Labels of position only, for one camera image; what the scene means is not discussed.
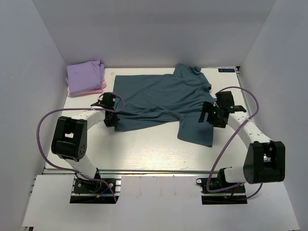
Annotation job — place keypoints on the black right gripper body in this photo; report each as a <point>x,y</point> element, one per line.
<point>216,121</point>

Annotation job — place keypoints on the teal blue t shirt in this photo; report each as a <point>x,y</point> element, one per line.
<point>152,100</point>

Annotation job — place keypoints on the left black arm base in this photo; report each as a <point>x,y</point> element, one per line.
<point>95,192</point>

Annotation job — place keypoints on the dark blue corner label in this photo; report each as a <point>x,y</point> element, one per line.
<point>226,70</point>

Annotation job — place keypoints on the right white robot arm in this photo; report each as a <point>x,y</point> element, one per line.
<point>265,158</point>

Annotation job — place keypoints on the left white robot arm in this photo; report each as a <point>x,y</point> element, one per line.
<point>70,137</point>

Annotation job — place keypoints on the aluminium front rail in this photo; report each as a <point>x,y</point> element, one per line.
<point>123,171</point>

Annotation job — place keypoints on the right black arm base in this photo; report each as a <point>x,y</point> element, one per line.
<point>234,196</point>

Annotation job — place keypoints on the pink folded t shirt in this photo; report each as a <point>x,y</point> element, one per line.
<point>96,90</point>

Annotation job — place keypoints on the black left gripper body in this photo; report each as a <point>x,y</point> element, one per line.
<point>111,121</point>

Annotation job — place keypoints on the lavender folded t shirt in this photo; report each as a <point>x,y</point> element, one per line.
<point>84,77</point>

